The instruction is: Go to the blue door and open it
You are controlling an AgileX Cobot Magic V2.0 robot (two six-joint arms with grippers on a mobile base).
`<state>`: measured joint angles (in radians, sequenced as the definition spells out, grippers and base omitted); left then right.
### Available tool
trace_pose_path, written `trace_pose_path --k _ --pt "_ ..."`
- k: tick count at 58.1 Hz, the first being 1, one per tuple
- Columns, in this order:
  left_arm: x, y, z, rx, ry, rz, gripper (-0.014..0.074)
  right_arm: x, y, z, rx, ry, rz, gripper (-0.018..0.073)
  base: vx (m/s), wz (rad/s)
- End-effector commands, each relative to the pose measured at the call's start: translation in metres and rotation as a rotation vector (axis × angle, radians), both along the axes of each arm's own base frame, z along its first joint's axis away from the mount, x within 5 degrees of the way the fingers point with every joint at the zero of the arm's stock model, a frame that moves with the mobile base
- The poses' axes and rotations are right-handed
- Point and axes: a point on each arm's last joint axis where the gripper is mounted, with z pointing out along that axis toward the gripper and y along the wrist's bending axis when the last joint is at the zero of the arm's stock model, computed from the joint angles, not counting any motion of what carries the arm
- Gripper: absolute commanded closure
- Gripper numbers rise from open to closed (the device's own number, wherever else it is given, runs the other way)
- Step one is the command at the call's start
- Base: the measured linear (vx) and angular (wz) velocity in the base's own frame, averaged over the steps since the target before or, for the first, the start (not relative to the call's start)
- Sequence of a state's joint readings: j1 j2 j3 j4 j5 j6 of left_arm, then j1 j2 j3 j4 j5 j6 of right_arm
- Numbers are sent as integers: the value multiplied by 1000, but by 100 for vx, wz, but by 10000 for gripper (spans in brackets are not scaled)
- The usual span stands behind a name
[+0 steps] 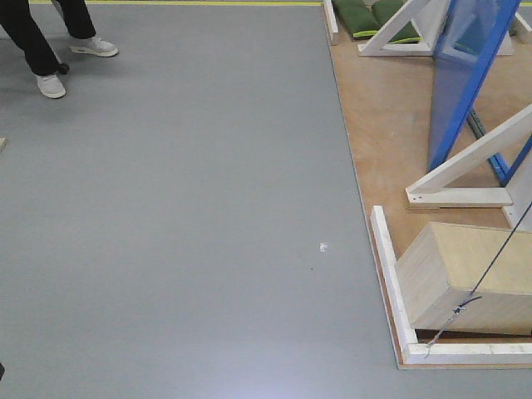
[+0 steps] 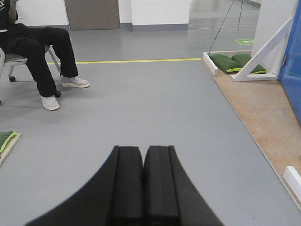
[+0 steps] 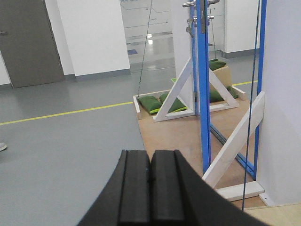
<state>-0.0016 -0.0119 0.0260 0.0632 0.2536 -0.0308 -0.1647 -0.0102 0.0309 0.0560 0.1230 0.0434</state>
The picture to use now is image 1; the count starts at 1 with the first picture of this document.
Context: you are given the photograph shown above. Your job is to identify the blue door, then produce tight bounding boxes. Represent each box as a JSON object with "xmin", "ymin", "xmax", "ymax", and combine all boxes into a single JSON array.
[{"xmin": 427, "ymin": 0, "xmax": 520, "ymax": 171}]

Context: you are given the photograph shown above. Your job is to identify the plywood base platform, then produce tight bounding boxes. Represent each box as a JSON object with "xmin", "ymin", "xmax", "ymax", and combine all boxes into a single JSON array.
[{"xmin": 323, "ymin": 10, "xmax": 531, "ymax": 344}]

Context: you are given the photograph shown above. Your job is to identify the near white triangular brace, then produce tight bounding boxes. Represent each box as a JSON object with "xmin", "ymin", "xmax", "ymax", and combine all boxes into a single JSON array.
[{"xmin": 406, "ymin": 106, "xmax": 531, "ymax": 231}]

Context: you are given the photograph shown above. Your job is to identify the white triangular brace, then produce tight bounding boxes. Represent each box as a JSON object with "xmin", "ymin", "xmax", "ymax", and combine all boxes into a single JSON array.
[
  {"xmin": 358, "ymin": 1, "xmax": 520, "ymax": 64},
  {"xmin": 406, "ymin": 106, "xmax": 531, "ymax": 231}
]

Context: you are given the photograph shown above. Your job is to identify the light wooden box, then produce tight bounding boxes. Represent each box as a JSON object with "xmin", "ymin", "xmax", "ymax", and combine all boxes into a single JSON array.
[{"xmin": 395, "ymin": 222, "xmax": 531, "ymax": 335}]

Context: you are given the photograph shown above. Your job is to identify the left green sandbag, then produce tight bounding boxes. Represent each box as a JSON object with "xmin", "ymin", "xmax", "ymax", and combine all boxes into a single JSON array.
[{"xmin": 333, "ymin": 0, "xmax": 381, "ymax": 40}]

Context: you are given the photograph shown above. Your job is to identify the green sandbag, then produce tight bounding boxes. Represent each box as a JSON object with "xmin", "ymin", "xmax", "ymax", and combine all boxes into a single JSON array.
[
  {"xmin": 333, "ymin": 0, "xmax": 381, "ymax": 40},
  {"xmin": 372, "ymin": 0, "xmax": 421, "ymax": 44}
]

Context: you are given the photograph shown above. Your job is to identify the far white corner border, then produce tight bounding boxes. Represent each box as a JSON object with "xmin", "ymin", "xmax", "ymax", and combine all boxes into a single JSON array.
[{"xmin": 322, "ymin": 0, "xmax": 338, "ymax": 35}]

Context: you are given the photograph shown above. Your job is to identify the white corner border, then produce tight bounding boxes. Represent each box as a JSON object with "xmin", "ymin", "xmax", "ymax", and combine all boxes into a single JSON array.
[
  {"xmin": 370, "ymin": 205, "xmax": 531, "ymax": 370},
  {"xmin": 322, "ymin": 0, "xmax": 338, "ymax": 35}
]

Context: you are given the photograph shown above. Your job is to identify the near white corner border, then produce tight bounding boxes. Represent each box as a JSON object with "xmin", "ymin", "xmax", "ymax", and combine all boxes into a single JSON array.
[{"xmin": 370, "ymin": 205, "xmax": 531, "ymax": 370}]

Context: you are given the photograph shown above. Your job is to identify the right green sandbag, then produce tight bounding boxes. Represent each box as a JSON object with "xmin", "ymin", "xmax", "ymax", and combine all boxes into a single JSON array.
[{"xmin": 372, "ymin": 0, "xmax": 421, "ymax": 44}]

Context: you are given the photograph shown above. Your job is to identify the white shoe far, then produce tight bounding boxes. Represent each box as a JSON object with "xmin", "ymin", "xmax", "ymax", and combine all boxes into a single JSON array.
[{"xmin": 69, "ymin": 37, "xmax": 119, "ymax": 57}]

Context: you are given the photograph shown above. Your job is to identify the white shoe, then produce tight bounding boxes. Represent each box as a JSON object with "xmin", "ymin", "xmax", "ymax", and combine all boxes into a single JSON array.
[
  {"xmin": 69, "ymin": 37, "xmax": 119, "ymax": 57},
  {"xmin": 36, "ymin": 74, "xmax": 66, "ymax": 99}
]

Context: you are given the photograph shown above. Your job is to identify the white shoe near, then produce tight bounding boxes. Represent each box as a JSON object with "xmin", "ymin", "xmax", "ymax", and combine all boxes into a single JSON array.
[{"xmin": 36, "ymin": 74, "xmax": 66, "ymax": 99}]

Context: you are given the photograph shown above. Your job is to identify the far white triangular brace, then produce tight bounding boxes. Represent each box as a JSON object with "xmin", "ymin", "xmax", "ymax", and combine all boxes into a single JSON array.
[{"xmin": 358, "ymin": 1, "xmax": 520, "ymax": 64}]

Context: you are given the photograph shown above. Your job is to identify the person black trouser legs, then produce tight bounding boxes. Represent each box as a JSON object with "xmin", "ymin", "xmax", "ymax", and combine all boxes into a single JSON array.
[{"xmin": 1, "ymin": 0, "xmax": 96, "ymax": 76}]

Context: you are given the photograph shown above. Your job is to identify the near dark tether cord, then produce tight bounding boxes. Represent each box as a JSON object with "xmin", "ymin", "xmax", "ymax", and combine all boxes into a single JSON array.
[{"xmin": 423, "ymin": 203, "xmax": 532, "ymax": 358}]

